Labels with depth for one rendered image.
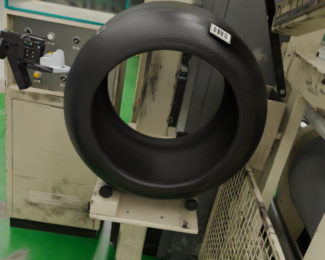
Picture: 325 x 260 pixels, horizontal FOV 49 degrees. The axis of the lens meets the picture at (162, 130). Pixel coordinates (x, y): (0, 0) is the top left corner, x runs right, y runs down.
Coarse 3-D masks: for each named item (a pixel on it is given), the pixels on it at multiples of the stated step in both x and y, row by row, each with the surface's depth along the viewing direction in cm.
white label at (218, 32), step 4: (212, 24) 91; (212, 28) 90; (216, 28) 91; (220, 28) 92; (212, 32) 89; (216, 32) 90; (220, 32) 91; (224, 32) 92; (220, 36) 90; (224, 36) 91; (228, 36) 92; (224, 40) 90; (228, 40) 91
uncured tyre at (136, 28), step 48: (96, 48) 93; (144, 48) 91; (192, 48) 91; (240, 48) 94; (96, 96) 127; (240, 96) 96; (96, 144) 104; (144, 144) 135; (192, 144) 135; (240, 144) 102; (144, 192) 111; (192, 192) 110
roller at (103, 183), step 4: (104, 184) 116; (108, 184) 116; (100, 188) 115; (104, 188) 114; (108, 188) 115; (112, 188) 116; (100, 192) 115; (104, 192) 115; (108, 192) 115; (112, 192) 116; (104, 196) 116; (108, 196) 116
